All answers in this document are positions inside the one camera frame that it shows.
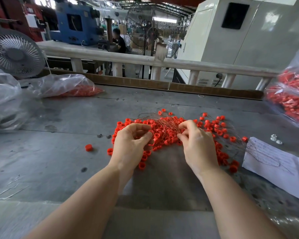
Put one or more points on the person's right forearm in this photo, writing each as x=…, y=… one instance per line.
x=241, y=209

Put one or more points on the crumpled clear plastic bag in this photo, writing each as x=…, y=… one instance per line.
x=2, y=99

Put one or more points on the white metal railing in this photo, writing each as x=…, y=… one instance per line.
x=119, y=55

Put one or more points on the person's left forearm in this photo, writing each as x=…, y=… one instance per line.
x=82, y=206

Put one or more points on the clear bag with red pieces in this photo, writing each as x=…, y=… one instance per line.
x=62, y=85

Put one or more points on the white paper sheet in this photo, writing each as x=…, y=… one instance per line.
x=276, y=169

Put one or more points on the lone red ring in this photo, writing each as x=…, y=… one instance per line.
x=88, y=147

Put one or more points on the person's left hand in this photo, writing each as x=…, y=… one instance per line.
x=129, y=146

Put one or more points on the large clear bag red pieces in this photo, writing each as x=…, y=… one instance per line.
x=289, y=97

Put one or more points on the white desk fan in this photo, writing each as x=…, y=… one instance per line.
x=15, y=53

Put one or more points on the large grey machine cabinet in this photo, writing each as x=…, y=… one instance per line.
x=271, y=39

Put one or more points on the pile of red plastic rings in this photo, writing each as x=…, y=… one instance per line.
x=164, y=132

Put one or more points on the black pedestal fan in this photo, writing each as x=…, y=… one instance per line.
x=152, y=34

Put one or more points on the person's right hand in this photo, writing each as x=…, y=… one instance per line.
x=199, y=149

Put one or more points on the brown wooden board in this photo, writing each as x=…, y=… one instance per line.
x=142, y=83

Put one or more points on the red industrial machine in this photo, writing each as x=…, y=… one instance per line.
x=15, y=15

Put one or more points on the small clear plastic piece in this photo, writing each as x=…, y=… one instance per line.
x=279, y=142
x=273, y=137

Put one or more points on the blue industrial machine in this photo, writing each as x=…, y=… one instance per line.
x=85, y=29

